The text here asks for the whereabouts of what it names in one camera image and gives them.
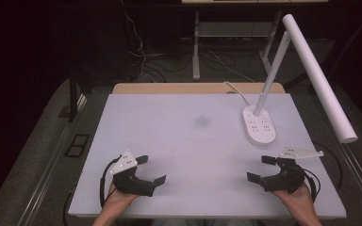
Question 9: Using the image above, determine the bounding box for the black stand post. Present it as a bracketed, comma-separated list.
[65, 76, 80, 123]

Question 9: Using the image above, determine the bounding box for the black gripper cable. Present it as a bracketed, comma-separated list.
[98, 154, 123, 209]
[301, 140, 344, 203]

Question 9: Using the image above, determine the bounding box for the white lamp cable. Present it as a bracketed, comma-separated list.
[222, 80, 252, 107]

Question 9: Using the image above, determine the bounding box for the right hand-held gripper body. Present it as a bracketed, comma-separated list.
[260, 145, 325, 194]

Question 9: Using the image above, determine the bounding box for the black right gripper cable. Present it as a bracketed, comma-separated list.
[301, 140, 344, 203]

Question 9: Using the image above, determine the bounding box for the black rectangular frame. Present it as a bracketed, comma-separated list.
[63, 133, 91, 158]

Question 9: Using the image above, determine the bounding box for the white desk lamp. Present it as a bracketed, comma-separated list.
[242, 13, 359, 149]

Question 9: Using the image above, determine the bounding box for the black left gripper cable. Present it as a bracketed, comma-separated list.
[98, 154, 123, 209]

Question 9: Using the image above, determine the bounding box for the person's left hand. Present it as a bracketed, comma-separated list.
[101, 182, 140, 218]

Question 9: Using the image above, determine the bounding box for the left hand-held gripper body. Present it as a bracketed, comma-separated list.
[108, 150, 156, 198]

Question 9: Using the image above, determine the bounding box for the white metal-legged desk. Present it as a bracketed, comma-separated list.
[181, 0, 329, 82]

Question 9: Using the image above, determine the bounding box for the white table mat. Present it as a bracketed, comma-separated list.
[68, 92, 348, 219]

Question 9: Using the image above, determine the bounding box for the tangle of floor cables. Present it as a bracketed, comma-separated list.
[119, 0, 255, 84]

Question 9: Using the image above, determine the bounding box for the person's right hand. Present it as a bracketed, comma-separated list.
[271, 183, 316, 219]

